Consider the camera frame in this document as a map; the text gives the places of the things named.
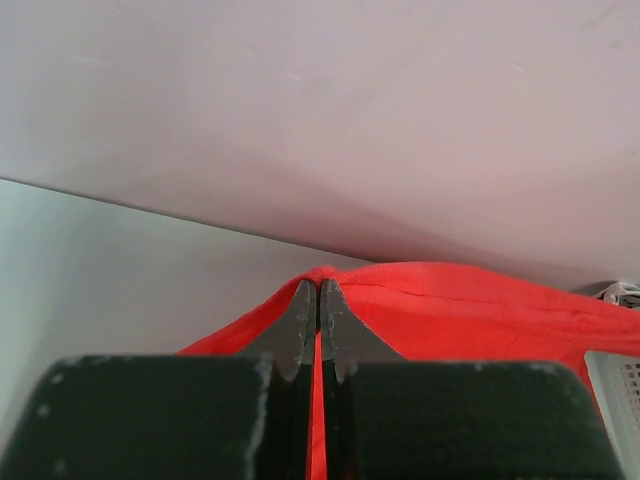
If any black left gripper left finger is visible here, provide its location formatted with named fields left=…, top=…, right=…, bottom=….
left=1, top=280, right=317, bottom=479

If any white plastic basket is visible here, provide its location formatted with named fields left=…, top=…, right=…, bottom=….
left=584, top=351, right=640, bottom=480

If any white striped tank top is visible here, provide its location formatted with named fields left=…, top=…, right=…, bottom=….
left=596, top=282, right=640, bottom=310

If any red tank top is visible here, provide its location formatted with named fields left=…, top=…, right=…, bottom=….
left=175, top=261, right=640, bottom=480

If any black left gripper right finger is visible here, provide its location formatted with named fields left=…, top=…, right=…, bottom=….
left=319, top=280, right=623, bottom=479

